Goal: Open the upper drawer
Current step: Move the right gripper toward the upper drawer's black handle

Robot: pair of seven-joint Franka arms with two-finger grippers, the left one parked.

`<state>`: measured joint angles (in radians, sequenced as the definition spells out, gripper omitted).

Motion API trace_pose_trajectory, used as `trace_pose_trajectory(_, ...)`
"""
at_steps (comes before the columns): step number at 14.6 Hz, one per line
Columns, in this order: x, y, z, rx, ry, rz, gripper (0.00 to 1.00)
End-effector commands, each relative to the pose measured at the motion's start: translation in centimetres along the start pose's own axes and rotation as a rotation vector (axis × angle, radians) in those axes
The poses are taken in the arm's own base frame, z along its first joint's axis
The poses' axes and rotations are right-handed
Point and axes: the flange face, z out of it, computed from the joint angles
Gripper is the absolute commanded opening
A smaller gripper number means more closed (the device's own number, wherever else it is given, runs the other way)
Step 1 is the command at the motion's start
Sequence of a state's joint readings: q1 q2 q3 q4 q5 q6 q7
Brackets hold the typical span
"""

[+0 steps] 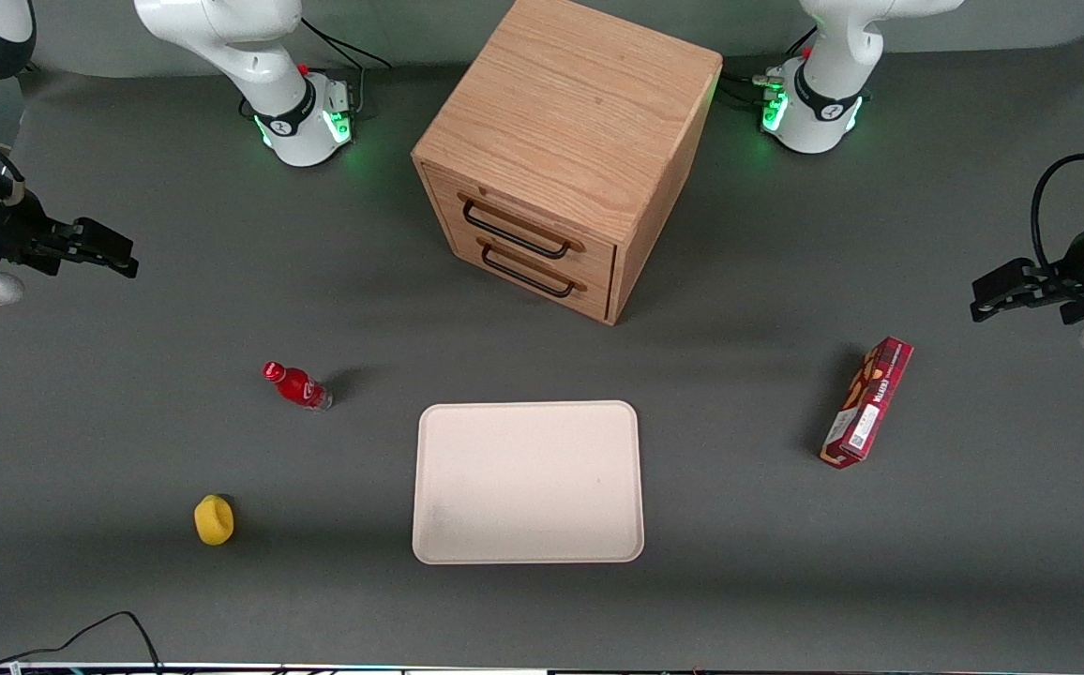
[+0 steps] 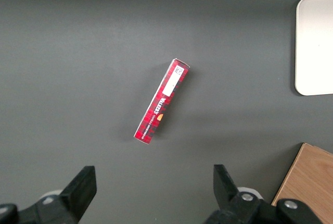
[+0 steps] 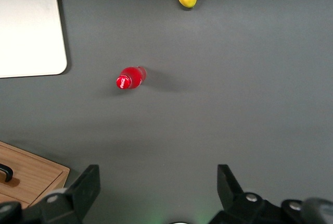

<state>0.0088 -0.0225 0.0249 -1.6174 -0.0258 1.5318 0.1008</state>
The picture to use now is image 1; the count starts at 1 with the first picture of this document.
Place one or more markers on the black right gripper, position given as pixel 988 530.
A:
pixel 7 232

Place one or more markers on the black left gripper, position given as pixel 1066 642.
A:
pixel 1071 273

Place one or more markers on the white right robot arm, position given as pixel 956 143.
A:
pixel 251 56

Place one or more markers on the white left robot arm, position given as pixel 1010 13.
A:
pixel 828 84

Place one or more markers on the wooden drawer cabinet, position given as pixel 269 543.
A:
pixel 579 103

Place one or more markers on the red snack box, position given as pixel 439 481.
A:
pixel 865 403

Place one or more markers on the red drink bottle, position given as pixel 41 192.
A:
pixel 298 386

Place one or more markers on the yellow round toy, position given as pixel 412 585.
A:
pixel 214 521

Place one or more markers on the beige plastic tray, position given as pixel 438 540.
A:
pixel 528 483

